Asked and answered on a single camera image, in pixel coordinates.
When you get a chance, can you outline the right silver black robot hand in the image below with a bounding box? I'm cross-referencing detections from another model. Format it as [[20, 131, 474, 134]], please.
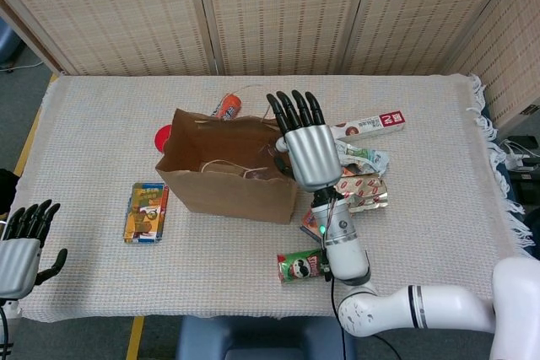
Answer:
[[265, 89, 343, 192]]

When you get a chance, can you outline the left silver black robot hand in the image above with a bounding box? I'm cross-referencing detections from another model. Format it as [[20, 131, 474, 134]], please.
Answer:
[[0, 198, 68, 300]]

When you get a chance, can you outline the silver white snack bag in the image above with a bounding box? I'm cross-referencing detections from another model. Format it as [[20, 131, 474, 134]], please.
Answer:
[[335, 140, 392, 178]]

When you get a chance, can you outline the silver foil wrapper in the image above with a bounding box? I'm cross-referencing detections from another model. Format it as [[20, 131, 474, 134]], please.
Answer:
[[332, 176, 388, 213]]

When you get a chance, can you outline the green Pringles can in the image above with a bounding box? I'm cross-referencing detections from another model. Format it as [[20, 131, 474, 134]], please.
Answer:
[[276, 249, 328, 284]]

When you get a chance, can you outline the long white cookie box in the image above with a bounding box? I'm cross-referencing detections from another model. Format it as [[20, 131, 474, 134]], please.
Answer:
[[328, 110, 409, 142]]

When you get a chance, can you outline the brown paper shopping bag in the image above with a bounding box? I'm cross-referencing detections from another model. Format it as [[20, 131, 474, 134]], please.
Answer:
[[154, 107, 299, 226]]

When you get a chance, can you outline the orange snack tube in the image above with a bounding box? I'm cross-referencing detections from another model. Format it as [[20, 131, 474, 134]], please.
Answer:
[[209, 93, 245, 121]]

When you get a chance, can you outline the yellow green snack box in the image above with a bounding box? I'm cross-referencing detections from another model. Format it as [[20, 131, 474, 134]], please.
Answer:
[[123, 182, 170, 244]]

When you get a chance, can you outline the black plastic bin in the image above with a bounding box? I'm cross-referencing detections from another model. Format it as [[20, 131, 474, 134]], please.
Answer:
[[508, 168, 540, 213]]

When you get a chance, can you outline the black object beside table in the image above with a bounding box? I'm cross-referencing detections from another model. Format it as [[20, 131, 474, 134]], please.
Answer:
[[0, 168, 19, 214]]

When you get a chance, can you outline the beige woven tablecloth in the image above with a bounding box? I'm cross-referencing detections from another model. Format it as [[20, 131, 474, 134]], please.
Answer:
[[19, 73, 537, 323]]

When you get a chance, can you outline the woven folding screen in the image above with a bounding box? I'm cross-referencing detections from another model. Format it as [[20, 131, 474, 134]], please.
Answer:
[[0, 0, 540, 127]]

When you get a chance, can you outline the red round lid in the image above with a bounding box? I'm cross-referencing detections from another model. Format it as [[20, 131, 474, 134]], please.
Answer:
[[154, 123, 174, 153]]

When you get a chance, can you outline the blue padded seat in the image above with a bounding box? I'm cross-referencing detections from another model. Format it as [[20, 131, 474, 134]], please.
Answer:
[[175, 315, 356, 360]]

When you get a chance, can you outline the dark blue table cover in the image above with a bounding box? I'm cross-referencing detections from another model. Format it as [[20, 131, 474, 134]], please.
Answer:
[[480, 106, 527, 218]]

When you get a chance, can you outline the white power strip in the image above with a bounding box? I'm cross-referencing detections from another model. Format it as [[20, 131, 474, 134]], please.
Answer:
[[501, 136, 540, 171]]

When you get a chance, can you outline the blue chair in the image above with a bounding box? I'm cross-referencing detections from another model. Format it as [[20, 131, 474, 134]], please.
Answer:
[[0, 18, 21, 71]]

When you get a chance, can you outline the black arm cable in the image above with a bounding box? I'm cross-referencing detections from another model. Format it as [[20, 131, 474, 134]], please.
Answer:
[[322, 250, 402, 360]]

